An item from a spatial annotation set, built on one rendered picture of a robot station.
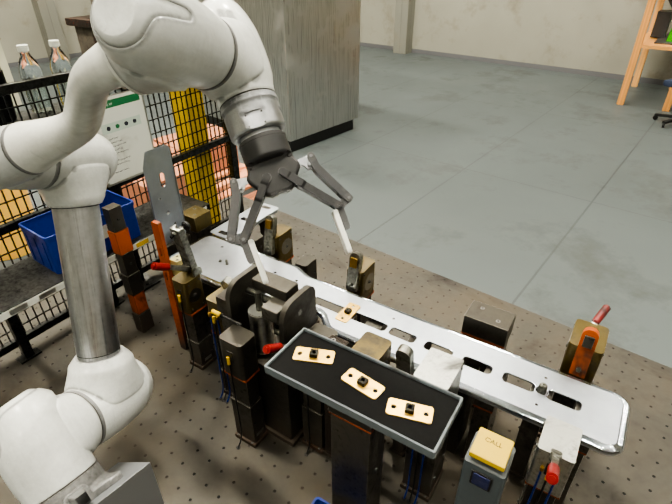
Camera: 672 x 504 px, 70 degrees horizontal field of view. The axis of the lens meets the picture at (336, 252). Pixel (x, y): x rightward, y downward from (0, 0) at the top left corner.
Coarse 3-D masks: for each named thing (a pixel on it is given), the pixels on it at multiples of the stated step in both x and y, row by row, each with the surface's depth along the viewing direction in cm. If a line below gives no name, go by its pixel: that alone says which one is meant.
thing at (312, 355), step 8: (296, 352) 100; (304, 352) 100; (312, 352) 99; (320, 352) 100; (328, 352) 100; (296, 360) 98; (304, 360) 98; (312, 360) 98; (320, 360) 98; (328, 360) 98
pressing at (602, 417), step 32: (224, 256) 161; (320, 288) 146; (352, 320) 133; (384, 320) 133; (416, 320) 133; (416, 352) 123; (480, 352) 122; (480, 384) 114; (576, 384) 113; (544, 416) 106; (576, 416) 106; (608, 416) 106; (608, 448) 98
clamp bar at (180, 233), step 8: (184, 224) 136; (176, 232) 133; (184, 232) 135; (176, 240) 136; (184, 240) 136; (184, 248) 137; (184, 256) 139; (192, 256) 140; (184, 264) 143; (192, 264) 141
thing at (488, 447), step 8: (480, 432) 84; (488, 432) 84; (480, 440) 82; (488, 440) 82; (496, 440) 82; (504, 440) 82; (472, 448) 81; (480, 448) 81; (488, 448) 81; (496, 448) 81; (504, 448) 81; (512, 448) 81; (472, 456) 81; (480, 456) 80; (488, 456) 80; (496, 456) 80; (504, 456) 80; (488, 464) 79; (496, 464) 78; (504, 464) 78
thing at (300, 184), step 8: (280, 168) 72; (288, 176) 72; (296, 176) 73; (296, 184) 73; (304, 184) 73; (304, 192) 75; (312, 192) 73; (320, 192) 73; (320, 200) 75; (328, 200) 73; (336, 200) 74; (336, 208) 74
